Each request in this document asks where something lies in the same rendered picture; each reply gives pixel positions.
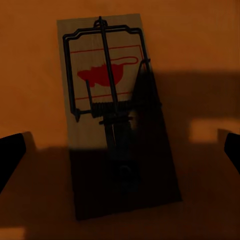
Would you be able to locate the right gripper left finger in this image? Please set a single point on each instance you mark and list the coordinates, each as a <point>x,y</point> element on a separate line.
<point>12,150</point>

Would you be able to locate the cabinet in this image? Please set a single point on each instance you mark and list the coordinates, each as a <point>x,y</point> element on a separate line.
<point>194,49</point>

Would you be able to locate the mousetrap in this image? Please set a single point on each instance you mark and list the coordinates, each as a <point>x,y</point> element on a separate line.
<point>119,150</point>

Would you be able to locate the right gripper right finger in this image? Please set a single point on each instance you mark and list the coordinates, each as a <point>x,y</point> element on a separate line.
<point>232,149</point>

